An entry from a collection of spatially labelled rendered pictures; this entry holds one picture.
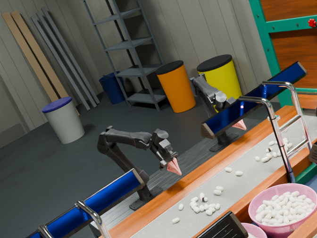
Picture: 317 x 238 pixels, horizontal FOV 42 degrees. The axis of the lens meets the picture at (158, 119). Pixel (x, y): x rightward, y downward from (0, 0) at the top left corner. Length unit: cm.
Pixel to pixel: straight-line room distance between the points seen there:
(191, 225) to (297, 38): 111
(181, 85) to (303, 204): 369
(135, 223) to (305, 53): 121
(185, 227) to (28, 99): 625
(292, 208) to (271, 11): 108
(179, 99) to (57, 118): 179
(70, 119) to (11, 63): 212
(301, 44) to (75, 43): 621
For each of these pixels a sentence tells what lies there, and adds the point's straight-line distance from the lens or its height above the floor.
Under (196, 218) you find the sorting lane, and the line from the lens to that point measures 183.
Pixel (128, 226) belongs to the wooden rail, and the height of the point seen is 76.
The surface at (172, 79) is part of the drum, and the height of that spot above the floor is 46.
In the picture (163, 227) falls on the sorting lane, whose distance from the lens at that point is 187.
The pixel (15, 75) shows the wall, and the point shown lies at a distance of 774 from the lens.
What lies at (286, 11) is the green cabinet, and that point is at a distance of 226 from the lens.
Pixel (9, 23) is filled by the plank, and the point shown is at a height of 184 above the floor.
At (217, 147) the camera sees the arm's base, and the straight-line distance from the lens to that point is 249.
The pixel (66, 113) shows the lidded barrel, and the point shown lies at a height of 42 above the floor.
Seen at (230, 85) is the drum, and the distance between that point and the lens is 447.
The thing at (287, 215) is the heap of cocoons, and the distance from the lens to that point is 169.
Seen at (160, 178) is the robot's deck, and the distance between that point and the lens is 242.
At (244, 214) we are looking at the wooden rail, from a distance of 176.
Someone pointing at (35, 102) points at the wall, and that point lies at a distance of 784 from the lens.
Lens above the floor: 174
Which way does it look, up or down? 19 degrees down
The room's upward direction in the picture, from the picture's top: 23 degrees counter-clockwise
